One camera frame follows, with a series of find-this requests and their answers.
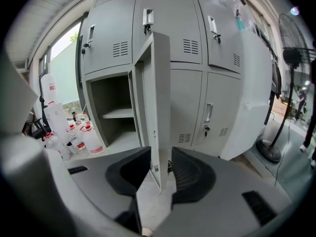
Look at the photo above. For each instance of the black locker key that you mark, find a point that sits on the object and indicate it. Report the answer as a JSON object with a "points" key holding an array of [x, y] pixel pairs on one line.
{"points": [[206, 130], [147, 28], [218, 38], [84, 49]]}

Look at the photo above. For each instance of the gray locker cabinet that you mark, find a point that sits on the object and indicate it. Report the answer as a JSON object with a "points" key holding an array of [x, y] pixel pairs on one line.
{"points": [[251, 95]]}

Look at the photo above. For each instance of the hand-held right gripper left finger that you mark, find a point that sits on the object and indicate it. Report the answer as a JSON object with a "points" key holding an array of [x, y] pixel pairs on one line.
{"points": [[128, 167]]}

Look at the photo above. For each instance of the black office chair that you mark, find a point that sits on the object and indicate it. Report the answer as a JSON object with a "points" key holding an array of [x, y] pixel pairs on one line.
{"points": [[40, 132]]}

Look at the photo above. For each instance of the teal bottle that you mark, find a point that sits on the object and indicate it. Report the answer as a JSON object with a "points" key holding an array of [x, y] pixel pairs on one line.
{"points": [[239, 22]]}

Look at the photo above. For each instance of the white water dispenser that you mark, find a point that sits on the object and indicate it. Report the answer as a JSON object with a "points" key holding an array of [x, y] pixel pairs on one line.
{"points": [[57, 120]]}

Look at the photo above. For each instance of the set of gray locker doors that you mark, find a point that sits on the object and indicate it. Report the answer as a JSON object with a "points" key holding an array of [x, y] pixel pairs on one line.
{"points": [[172, 21]]}

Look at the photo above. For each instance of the cluster of red-label plastic bottles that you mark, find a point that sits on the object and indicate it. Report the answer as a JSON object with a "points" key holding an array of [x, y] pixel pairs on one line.
{"points": [[92, 142]]}

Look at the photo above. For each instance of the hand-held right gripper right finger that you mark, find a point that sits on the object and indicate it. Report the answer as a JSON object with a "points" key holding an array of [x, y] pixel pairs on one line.
{"points": [[197, 176]]}

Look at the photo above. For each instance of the gray metal locker door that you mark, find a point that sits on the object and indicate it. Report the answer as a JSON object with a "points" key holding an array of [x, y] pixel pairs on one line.
{"points": [[156, 95]]}

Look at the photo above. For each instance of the black pedestal fan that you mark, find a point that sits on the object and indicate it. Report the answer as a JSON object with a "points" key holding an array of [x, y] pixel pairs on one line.
{"points": [[292, 55]]}

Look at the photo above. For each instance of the black hanging garment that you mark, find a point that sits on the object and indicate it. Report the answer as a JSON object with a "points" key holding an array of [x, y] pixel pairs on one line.
{"points": [[276, 83]]}

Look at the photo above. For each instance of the large clear water jug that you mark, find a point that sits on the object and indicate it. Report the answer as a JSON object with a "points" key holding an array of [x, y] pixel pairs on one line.
{"points": [[49, 88]]}

